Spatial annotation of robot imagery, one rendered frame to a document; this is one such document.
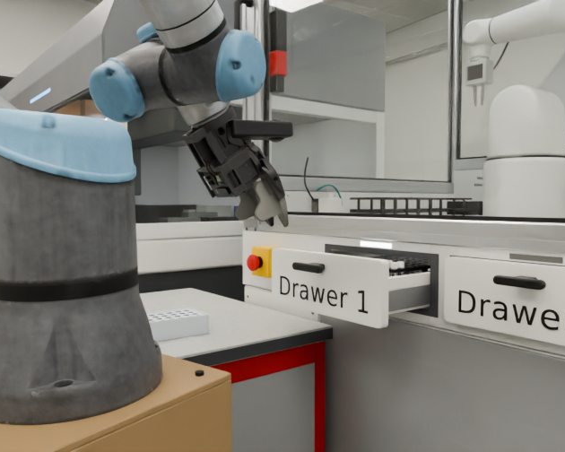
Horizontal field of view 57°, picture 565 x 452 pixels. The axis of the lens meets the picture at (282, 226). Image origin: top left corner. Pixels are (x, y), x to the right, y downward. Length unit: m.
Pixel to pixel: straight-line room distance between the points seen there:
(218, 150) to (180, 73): 0.19
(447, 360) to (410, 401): 0.12
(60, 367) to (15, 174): 0.14
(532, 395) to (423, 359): 0.20
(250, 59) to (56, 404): 0.40
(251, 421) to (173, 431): 0.62
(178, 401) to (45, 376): 0.10
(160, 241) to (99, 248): 1.24
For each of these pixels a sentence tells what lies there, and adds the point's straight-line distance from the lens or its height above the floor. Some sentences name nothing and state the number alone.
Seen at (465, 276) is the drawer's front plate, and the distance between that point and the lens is 0.91.
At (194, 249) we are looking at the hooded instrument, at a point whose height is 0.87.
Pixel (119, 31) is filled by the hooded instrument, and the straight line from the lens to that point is 1.67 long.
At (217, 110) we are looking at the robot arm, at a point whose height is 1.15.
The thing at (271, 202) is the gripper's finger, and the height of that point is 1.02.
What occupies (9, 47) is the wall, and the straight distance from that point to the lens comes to 5.10.
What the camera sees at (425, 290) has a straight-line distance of 0.96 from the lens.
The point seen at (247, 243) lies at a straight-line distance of 1.39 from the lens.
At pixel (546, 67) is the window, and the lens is 0.90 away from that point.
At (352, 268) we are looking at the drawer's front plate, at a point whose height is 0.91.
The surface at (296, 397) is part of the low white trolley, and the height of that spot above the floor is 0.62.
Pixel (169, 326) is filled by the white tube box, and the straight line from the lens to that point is 1.03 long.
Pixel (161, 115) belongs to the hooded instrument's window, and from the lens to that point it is 1.69.
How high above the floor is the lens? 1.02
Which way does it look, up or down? 3 degrees down
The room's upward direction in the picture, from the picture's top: straight up
